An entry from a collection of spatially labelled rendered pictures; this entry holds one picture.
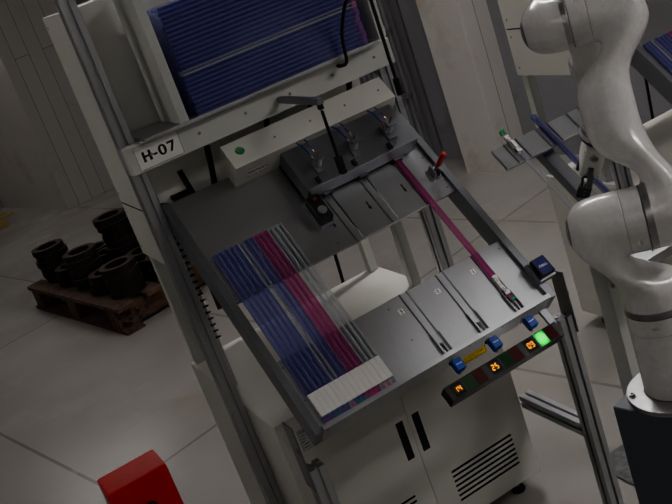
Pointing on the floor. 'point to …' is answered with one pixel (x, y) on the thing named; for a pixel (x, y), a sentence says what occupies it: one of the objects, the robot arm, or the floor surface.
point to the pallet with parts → (101, 278)
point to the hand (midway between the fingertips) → (582, 181)
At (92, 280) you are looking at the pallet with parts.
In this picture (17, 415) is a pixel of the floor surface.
